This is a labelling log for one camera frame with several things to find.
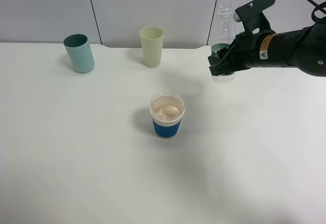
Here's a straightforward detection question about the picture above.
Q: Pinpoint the teal plastic cup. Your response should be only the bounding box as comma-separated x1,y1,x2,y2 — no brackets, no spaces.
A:
63,34,95,73

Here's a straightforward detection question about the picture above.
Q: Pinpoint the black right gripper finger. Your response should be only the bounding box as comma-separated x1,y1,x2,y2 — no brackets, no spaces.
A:
208,53,236,76
208,45,233,65

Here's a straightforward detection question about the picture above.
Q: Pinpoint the blue sleeved paper cup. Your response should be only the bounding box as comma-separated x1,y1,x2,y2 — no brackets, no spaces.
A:
149,93,185,138

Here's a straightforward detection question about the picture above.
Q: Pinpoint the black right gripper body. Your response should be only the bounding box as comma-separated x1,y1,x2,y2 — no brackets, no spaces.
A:
228,32,262,70

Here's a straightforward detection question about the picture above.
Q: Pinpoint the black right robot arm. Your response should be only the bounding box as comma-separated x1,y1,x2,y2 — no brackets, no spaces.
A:
208,0,325,77

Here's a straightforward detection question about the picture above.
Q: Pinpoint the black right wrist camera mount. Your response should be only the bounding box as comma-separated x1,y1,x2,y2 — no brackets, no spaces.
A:
233,0,276,33

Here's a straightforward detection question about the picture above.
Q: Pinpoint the light green plastic cup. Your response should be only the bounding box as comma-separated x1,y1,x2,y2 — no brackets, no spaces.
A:
140,26,164,68

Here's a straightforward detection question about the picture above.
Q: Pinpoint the clear green-label water bottle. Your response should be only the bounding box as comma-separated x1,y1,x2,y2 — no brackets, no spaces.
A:
210,3,236,85

